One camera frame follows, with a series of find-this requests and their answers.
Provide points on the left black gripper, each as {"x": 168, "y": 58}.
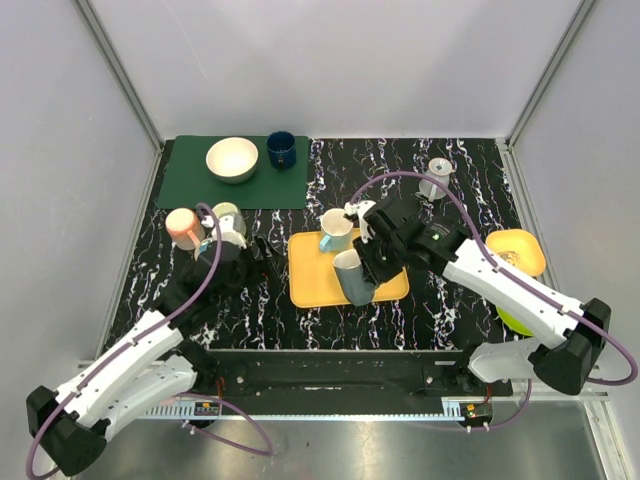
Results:
{"x": 248, "y": 257}

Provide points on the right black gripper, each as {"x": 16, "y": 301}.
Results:
{"x": 374, "y": 273}

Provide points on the light blue footed mug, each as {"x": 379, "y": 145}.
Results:
{"x": 439, "y": 172}

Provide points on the white mug blue handle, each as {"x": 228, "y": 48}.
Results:
{"x": 337, "y": 231}

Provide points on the light green mug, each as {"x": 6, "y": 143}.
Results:
{"x": 230, "y": 218}

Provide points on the white interior grey mug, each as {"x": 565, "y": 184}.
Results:
{"x": 350, "y": 274}

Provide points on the pink mug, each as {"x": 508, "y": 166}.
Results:
{"x": 185, "y": 229}

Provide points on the orange interior blue mug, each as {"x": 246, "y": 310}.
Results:
{"x": 202, "y": 247}

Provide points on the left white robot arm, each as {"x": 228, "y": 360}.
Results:
{"x": 154, "y": 361}

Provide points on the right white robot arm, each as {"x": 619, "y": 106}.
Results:
{"x": 567, "y": 334}

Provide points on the dark blue mug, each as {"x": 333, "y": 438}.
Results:
{"x": 281, "y": 148}

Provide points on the dark green mat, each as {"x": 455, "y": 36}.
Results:
{"x": 188, "y": 181}

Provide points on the cream bowl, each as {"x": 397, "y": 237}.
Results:
{"x": 232, "y": 160}

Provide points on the yellow square plate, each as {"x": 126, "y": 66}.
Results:
{"x": 519, "y": 248}

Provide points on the lime green plate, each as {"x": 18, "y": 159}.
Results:
{"x": 513, "y": 324}

